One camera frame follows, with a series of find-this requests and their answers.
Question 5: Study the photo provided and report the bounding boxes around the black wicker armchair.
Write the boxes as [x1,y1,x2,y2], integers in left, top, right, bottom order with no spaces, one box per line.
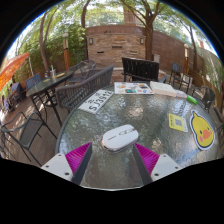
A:
[68,59,98,84]

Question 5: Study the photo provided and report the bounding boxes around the black metal mesh chair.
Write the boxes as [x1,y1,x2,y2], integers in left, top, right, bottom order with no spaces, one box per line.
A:
[0,110,58,167]
[191,85,217,113]

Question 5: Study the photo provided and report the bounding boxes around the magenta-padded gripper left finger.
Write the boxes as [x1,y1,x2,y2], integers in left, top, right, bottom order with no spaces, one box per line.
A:
[40,142,94,186]

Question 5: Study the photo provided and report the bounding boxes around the blue mesh chair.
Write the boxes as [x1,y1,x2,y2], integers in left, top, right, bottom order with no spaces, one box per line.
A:
[25,72,43,91]

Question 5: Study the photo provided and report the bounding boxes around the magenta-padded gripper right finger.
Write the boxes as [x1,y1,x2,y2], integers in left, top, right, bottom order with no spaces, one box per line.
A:
[132,142,184,186]

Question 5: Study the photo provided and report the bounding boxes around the tree with forked trunk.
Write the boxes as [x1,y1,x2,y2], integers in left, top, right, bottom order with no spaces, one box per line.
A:
[119,0,162,62]

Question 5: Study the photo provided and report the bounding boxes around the dark round side table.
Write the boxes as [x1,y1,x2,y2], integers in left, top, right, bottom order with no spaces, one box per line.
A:
[25,70,75,127]

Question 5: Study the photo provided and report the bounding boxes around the yellow square code card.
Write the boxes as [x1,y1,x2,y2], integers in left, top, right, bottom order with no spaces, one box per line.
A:
[168,112,189,133]

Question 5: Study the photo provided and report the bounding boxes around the orange parasol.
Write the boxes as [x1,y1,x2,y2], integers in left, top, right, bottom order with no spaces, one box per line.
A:
[0,52,31,92]

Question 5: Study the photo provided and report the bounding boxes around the wooden lamp post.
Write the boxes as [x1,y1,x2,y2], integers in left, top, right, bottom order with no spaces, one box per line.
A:
[183,43,190,75]
[62,32,70,72]

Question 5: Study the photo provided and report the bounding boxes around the white licence plate sign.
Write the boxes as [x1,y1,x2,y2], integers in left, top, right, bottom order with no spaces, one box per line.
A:
[77,88,115,115]

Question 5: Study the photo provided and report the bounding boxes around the green packet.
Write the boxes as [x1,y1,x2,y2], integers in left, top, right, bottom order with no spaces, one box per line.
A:
[185,94,199,106]

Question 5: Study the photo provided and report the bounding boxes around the stone brick fireplace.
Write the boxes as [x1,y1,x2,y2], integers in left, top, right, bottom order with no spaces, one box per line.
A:
[85,24,148,68]

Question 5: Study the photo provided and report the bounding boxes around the dark folding chair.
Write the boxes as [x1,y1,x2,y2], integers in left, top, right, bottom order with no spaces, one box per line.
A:
[169,62,193,89]

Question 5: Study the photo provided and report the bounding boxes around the black wooden slatted chair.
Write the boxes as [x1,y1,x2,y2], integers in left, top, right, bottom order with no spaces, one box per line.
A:
[121,56,168,84]

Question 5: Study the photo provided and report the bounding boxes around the white computer mouse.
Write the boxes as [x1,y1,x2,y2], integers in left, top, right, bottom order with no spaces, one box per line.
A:
[100,124,140,155]

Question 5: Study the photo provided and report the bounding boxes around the colourful printed leaflet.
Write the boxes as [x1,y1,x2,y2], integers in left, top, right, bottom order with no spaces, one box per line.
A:
[113,81,155,96]

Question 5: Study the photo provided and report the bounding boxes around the clear cup with straw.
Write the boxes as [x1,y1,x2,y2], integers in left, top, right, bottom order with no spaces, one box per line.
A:
[49,65,57,82]

